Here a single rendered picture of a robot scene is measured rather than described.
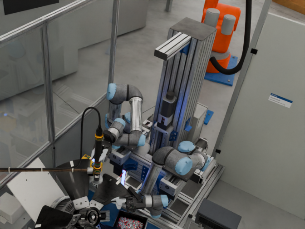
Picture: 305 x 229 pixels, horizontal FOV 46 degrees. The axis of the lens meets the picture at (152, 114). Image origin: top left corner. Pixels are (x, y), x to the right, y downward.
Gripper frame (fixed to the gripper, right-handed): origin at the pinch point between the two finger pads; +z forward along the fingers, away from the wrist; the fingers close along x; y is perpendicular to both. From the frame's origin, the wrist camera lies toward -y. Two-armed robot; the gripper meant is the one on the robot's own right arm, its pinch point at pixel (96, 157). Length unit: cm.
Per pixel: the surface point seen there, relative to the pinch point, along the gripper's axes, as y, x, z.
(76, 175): 26.8, 14.5, -4.5
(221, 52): 120, -38, -391
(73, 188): 32.5, 13.2, 0.9
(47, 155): 75, 63, -50
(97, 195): 45.0, 1.6, -9.1
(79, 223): 45.6, 3.4, 13.2
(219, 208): 39, -74, -26
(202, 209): 40, -64, -23
